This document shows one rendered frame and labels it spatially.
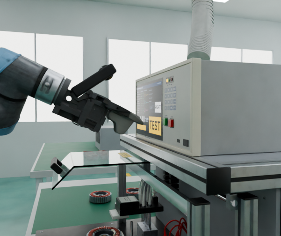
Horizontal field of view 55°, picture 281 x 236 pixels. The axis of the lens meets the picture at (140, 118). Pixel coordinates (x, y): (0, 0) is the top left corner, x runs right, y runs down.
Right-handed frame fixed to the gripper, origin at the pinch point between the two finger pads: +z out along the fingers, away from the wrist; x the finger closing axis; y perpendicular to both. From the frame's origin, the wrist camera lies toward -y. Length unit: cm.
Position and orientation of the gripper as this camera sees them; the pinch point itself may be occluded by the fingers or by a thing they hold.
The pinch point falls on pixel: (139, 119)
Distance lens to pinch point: 68.1
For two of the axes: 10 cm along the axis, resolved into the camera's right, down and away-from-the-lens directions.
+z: 8.7, 4.1, 2.7
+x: 2.8, 0.3, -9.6
